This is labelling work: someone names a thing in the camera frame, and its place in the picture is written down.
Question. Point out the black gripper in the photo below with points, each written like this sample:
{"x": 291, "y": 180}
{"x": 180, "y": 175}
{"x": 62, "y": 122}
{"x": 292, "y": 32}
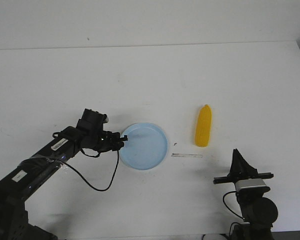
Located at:
{"x": 241, "y": 170}
{"x": 95, "y": 137}

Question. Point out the light blue round plate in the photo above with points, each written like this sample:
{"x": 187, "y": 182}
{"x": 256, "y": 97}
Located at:
{"x": 146, "y": 146}

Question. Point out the yellow plastic corn cob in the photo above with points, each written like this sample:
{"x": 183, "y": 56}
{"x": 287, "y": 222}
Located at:
{"x": 203, "y": 127}

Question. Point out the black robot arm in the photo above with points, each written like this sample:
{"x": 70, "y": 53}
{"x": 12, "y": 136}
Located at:
{"x": 32, "y": 173}
{"x": 258, "y": 213}

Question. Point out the clear tape strip horizontal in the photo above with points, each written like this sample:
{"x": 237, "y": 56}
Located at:
{"x": 184, "y": 155}

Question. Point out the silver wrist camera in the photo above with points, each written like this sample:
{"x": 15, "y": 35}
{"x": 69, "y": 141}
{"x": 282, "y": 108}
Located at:
{"x": 255, "y": 184}

